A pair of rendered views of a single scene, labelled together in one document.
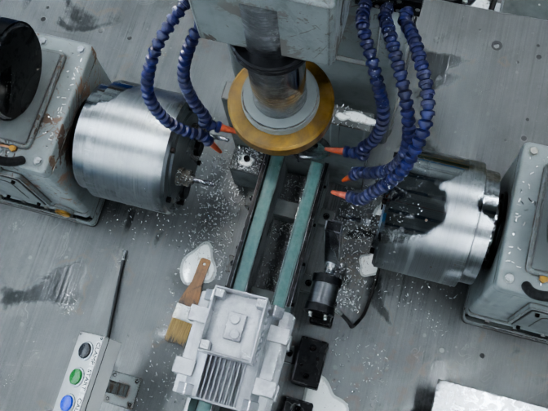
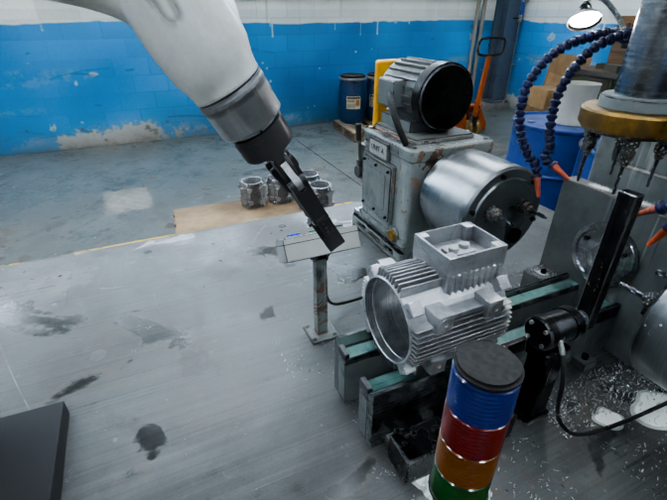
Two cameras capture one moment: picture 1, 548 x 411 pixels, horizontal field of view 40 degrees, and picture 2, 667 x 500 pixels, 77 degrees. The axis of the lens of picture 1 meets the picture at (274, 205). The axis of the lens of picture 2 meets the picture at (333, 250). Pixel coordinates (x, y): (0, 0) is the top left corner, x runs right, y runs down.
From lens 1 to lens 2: 1.09 m
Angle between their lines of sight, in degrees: 47
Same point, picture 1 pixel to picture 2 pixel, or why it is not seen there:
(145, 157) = (480, 171)
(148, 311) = not seen: hidden behind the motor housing
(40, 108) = (439, 138)
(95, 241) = not seen: hidden behind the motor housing
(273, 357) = (468, 307)
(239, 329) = (460, 251)
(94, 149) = (451, 160)
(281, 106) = (646, 67)
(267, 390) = (441, 312)
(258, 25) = not seen: outside the picture
